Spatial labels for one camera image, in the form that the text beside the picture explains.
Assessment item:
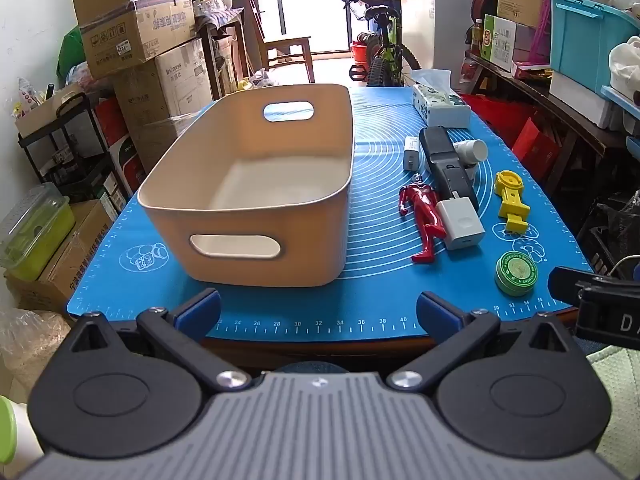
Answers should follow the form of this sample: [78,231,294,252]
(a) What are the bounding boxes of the beige plastic storage basket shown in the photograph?
[137,83,355,288]

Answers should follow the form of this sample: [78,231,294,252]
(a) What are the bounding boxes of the green and white carton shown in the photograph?
[482,13,537,74]

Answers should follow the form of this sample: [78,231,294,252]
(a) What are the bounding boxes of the small white adapter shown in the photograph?
[403,135,421,172]

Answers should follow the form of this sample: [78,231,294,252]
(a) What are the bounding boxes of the red bucket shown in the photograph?
[350,40,373,67]

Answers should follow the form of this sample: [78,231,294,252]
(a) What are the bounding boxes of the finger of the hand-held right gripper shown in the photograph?
[547,266,596,306]

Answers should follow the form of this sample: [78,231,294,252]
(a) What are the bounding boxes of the oil bottle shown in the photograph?
[469,18,485,57]

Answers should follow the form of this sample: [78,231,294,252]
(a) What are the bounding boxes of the black metal rack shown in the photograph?
[17,92,128,202]

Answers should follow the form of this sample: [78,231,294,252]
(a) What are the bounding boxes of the black remote control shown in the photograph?
[418,125,480,214]

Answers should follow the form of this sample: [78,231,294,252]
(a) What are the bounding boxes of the green container with clear lid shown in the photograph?
[0,182,77,282]

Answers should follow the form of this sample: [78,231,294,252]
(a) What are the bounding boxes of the white tissue box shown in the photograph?
[410,68,472,129]

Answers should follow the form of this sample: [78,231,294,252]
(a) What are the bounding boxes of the green bicycle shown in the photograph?
[325,0,426,89]

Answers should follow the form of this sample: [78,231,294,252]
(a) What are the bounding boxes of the white bottle with green cap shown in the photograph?
[0,395,45,467]

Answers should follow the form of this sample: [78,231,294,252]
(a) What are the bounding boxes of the clear plastic bag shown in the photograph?
[0,309,72,398]

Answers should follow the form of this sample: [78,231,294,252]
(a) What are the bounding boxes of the brown cardboard box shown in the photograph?
[4,199,115,313]

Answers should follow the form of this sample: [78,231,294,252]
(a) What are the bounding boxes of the open cardboard box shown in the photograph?
[72,0,197,81]

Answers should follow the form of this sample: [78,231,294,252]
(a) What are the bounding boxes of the light green cloth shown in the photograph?
[586,347,640,463]

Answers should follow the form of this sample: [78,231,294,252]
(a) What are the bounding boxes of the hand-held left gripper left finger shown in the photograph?
[65,287,252,392]

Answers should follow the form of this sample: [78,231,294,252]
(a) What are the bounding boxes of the red gift boxes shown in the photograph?
[460,92,562,173]

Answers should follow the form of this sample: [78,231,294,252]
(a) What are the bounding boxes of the white plastic bag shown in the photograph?
[248,66,275,89]

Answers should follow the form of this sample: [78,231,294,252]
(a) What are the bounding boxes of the yellow plastic tool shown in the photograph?
[494,170,531,233]

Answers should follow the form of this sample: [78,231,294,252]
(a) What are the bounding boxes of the black plastic crate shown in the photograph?
[575,192,640,276]

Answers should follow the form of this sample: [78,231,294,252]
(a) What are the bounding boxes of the small cardboard box with bottles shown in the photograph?
[14,84,87,139]

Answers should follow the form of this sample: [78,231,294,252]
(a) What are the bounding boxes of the teal storage bin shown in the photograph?
[545,0,640,95]

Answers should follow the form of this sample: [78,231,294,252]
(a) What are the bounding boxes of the green round tin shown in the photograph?
[495,251,540,297]

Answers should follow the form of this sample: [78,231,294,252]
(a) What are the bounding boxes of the white charger plug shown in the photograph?
[435,197,487,252]

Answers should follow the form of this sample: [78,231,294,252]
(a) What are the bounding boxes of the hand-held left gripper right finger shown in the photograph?
[387,290,576,392]

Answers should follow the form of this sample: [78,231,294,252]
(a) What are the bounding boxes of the red toy figure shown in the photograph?
[398,174,447,264]

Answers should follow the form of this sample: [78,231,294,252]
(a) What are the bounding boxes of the wooden chair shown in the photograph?
[244,0,317,84]

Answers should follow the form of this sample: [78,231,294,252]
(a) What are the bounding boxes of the white cylindrical bottle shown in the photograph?
[452,138,489,167]

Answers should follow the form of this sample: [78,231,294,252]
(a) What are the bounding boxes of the white plastic box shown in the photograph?
[549,70,630,129]

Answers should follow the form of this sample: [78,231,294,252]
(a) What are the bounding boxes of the blue silicone mat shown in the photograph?
[66,85,596,343]

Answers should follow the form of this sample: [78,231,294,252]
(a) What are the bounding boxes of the large taped cardboard box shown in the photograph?
[114,37,217,173]

